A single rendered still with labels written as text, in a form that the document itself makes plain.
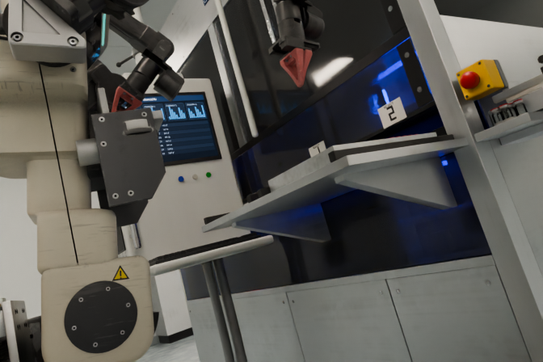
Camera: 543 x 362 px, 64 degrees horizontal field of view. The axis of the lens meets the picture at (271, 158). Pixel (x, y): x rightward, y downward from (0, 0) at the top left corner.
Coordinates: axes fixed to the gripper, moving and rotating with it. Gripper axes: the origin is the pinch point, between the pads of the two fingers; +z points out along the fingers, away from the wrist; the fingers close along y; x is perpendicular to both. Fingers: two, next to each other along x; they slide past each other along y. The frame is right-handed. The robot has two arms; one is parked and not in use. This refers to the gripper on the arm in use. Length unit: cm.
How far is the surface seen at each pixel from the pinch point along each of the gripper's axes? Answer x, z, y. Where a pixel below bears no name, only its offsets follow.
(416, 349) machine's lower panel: 26, 64, 46
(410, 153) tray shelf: -10.9, 19.4, 17.0
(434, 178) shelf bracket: -2.4, 22.2, 34.4
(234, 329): 99, 56, 26
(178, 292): 497, 31, 149
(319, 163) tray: -0.4, 18.9, 1.1
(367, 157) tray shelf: -10.9, 20.8, 4.3
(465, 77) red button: -18.0, 3.1, 33.0
